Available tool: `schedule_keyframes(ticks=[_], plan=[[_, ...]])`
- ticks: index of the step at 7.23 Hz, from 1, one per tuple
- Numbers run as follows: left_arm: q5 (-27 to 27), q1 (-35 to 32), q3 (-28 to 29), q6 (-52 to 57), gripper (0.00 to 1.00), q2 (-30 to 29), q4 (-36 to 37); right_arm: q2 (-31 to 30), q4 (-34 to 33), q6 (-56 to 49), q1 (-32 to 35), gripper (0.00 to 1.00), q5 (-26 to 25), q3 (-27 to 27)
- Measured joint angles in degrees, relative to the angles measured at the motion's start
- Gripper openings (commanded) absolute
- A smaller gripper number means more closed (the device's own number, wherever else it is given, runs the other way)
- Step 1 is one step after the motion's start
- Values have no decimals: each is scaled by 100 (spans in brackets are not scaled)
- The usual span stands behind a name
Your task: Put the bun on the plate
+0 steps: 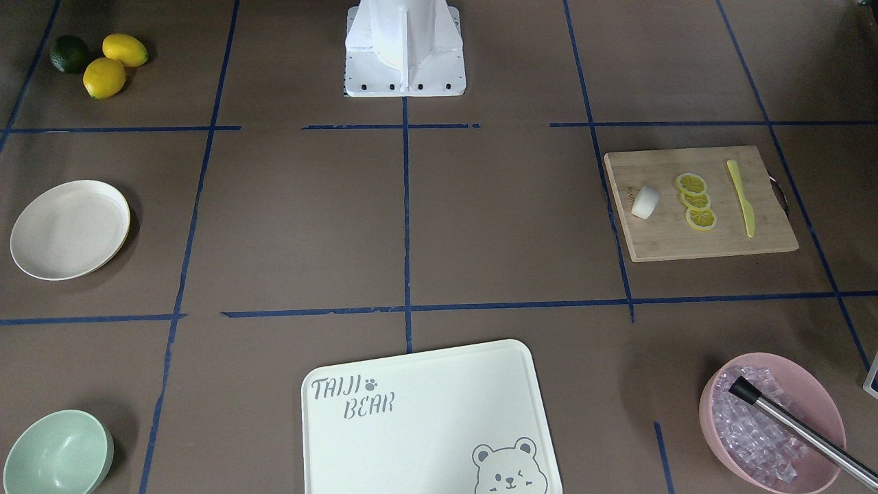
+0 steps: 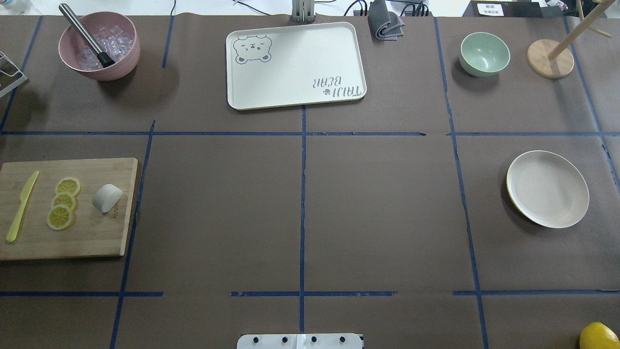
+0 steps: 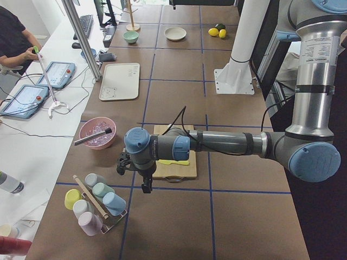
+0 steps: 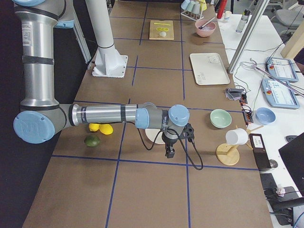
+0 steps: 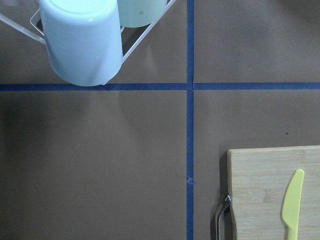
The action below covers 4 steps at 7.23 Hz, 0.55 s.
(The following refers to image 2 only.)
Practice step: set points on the pink ice bowl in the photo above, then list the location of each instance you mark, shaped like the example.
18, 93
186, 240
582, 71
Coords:
112, 53

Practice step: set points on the lemon slice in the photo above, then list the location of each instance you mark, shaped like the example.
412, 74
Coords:
64, 198
70, 185
60, 217

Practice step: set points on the grey folded cloth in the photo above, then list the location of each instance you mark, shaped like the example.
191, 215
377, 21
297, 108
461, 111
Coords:
384, 24

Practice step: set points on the aluminium frame post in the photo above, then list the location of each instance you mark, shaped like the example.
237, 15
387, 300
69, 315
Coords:
303, 11

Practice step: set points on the bottom lemon slice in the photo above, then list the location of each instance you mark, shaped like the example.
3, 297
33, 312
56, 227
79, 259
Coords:
60, 217

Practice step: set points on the white column base plate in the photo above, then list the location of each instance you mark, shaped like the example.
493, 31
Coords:
301, 341

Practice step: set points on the middle lemon slice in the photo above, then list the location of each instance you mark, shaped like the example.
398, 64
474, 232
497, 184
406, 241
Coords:
64, 198

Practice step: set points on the cream round plate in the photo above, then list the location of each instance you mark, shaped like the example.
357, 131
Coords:
547, 189

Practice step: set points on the yellow lemon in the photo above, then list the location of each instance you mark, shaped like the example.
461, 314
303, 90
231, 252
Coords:
596, 335

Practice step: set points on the bamboo cutting board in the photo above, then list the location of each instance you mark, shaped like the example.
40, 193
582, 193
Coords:
92, 233

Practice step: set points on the white steamed bun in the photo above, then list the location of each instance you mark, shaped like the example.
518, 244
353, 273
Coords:
106, 197

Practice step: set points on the wooden mug stand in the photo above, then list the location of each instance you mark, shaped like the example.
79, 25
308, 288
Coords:
552, 59

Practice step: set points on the yellow plastic knife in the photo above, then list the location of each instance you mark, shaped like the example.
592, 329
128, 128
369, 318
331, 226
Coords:
24, 198

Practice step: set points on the steel black-tipped muddler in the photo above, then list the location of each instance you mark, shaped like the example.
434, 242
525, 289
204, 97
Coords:
86, 35

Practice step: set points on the top lemon slice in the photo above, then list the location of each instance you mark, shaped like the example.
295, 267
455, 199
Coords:
70, 185

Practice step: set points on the green bowl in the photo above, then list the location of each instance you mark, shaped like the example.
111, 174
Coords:
483, 54

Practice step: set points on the wire cup rack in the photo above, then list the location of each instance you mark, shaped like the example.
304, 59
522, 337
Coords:
10, 75

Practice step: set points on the cream bear tray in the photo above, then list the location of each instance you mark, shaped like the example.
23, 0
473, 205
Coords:
278, 67

